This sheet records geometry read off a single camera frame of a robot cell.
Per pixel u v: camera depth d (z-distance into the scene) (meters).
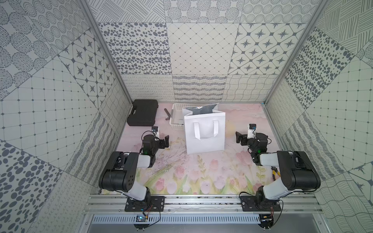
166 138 0.90
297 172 0.46
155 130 0.82
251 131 0.81
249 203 0.74
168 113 1.13
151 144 0.74
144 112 1.08
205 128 0.78
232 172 0.86
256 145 0.74
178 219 0.70
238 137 0.88
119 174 0.45
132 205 0.72
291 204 0.74
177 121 1.04
